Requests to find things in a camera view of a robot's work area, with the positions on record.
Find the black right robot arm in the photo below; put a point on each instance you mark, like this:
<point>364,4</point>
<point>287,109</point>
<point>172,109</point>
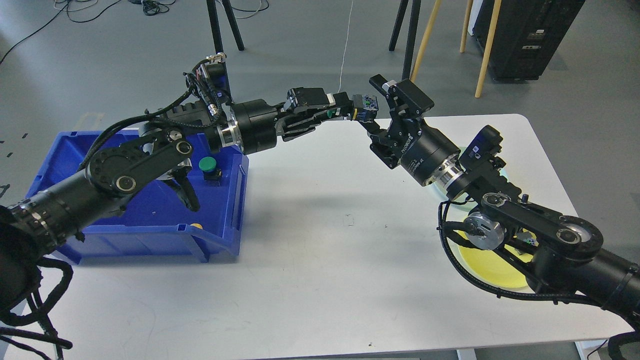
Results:
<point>561,256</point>

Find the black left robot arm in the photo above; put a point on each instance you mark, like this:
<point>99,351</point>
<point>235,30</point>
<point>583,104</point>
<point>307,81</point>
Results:
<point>125,158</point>

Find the blue plastic bin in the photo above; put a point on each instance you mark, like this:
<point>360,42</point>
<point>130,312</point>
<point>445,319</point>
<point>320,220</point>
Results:
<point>156,223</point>

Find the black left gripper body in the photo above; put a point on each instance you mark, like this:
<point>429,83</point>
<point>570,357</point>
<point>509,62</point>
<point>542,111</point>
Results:
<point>253,126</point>

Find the yellow plate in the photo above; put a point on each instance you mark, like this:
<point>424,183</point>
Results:
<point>490,268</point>

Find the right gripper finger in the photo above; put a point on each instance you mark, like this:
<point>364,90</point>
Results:
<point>373,129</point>
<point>383,86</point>

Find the black computer case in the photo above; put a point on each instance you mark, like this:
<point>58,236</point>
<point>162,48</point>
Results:
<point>527,35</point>

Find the light green plate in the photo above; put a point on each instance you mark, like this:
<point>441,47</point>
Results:
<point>438,194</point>

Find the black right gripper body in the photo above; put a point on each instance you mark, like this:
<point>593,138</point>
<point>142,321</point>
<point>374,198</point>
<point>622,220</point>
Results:
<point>423,151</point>

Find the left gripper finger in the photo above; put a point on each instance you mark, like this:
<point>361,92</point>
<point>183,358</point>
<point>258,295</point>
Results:
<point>299,100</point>
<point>294,126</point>

